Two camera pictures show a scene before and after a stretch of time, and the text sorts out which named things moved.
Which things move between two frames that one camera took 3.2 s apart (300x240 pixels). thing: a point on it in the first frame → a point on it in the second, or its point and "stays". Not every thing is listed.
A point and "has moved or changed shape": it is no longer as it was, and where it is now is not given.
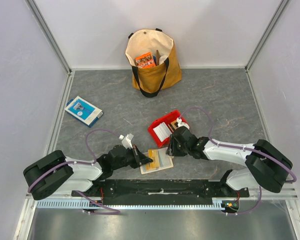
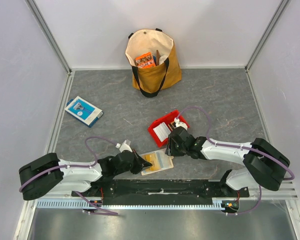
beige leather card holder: [161, 160] stays
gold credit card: [153, 154] has moved or changed shape
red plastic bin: [168, 118] stays
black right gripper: [172, 146] stays
